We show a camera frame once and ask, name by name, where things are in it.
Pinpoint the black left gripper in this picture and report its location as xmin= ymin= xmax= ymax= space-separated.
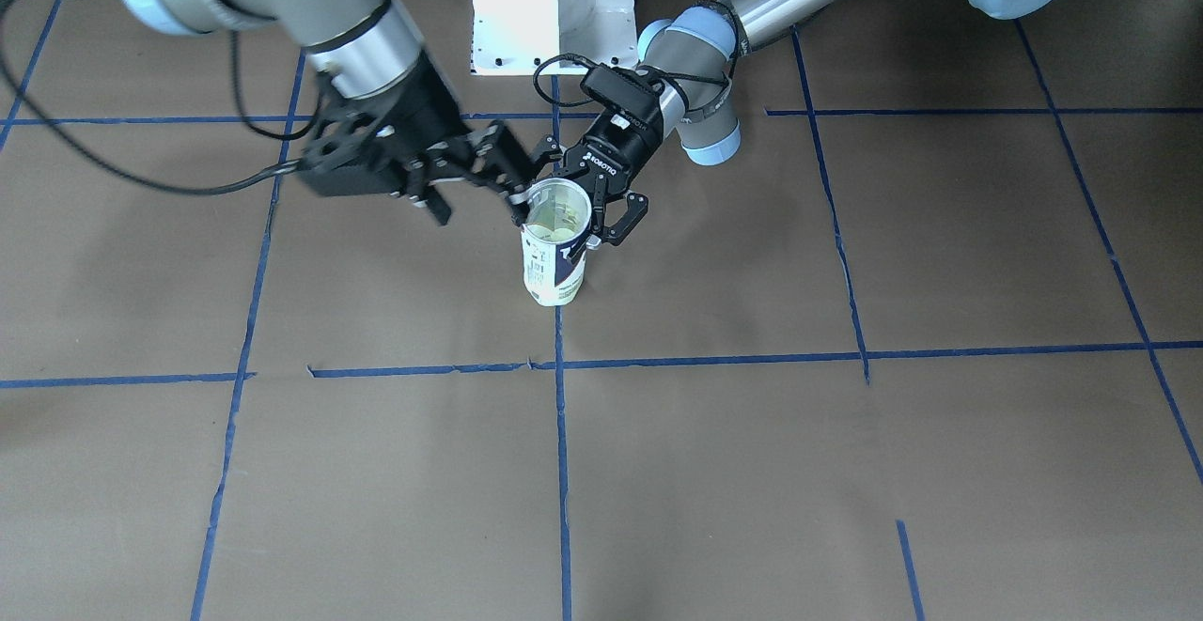
xmin=531 ymin=104 xmax=664 ymax=248

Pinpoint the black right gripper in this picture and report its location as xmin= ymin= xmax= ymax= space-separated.
xmin=319 ymin=49 xmax=531 ymax=226

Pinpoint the clear tennis ball can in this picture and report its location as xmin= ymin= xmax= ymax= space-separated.
xmin=521 ymin=179 xmax=593 ymax=307

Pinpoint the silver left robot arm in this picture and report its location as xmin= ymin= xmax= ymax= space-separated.
xmin=557 ymin=0 xmax=1053 ymax=248

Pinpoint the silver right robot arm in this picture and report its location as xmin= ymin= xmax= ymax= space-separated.
xmin=6 ymin=0 xmax=539 ymax=224

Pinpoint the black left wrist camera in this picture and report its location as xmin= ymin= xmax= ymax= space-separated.
xmin=580 ymin=64 xmax=659 ymax=120

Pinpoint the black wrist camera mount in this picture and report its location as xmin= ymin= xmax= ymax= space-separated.
xmin=294 ymin=101 xmax=407 ymax=197

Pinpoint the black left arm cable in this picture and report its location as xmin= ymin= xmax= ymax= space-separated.
xmin=532 ymin=52 xmax=734 ymax=111

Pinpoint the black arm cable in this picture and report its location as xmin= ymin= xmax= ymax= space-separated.
xmin=532 ymin=52 xmax=734 ymax=111
xmin=0 ymin=0 xmax=320 ymax=197

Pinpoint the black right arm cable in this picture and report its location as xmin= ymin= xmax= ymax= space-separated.
xmin=0 ymin=0 xmax=320 ymax=197

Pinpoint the white pedestal column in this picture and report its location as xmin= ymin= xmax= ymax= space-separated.
xmin=470 ymin=0 xmax=638 ymax=77

